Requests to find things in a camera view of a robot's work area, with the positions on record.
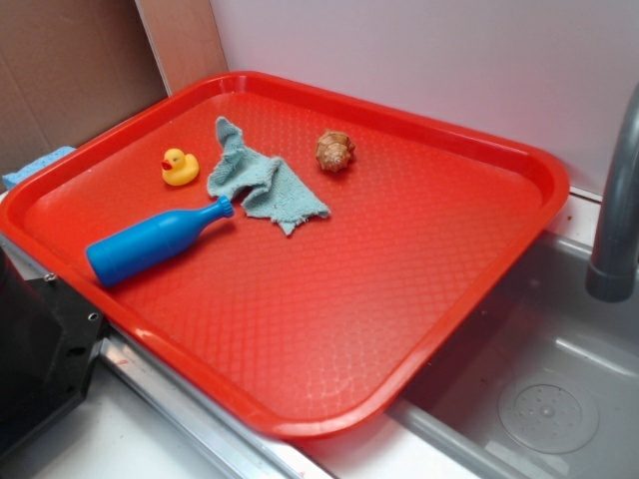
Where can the yellow rubber duck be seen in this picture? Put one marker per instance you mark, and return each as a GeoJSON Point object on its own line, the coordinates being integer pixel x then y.
{"type": "Point", "coordinates": [179, 168]}

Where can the red plastic tray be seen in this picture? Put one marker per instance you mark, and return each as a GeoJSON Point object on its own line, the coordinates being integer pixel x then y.
{"type": "Point", "coordinates": [309, 334]}

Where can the grey toy sink basin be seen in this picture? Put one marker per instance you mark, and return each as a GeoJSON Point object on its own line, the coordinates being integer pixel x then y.
{"type": "Point", "coordinates": [541, 381]}

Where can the teal knitted cloth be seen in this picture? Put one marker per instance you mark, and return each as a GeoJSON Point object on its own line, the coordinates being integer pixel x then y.
{"type": "Point", "coordinates": [271, 188]}

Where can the blue plastic bottle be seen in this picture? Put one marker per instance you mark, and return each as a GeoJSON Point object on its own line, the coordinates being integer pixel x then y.
{"type": "Point", "coordinates": [152, 241]}

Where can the brown cardboard panel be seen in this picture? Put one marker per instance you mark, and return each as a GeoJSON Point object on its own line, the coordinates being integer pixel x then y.
{"type": "Point", "coordinates": [71, 70]}

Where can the brown seashell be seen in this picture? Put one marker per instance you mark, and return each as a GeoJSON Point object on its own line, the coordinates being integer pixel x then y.
{"type": "Point", "coordinates": [334, 151]}

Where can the blue sponge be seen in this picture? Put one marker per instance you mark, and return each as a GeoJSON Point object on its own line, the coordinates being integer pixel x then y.
{"type": "Point", "coordinates": [13, 179]}

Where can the grey faucet spout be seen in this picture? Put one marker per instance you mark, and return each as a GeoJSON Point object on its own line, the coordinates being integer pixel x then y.
{"type": "Point", "coordinates": [613, 263]}

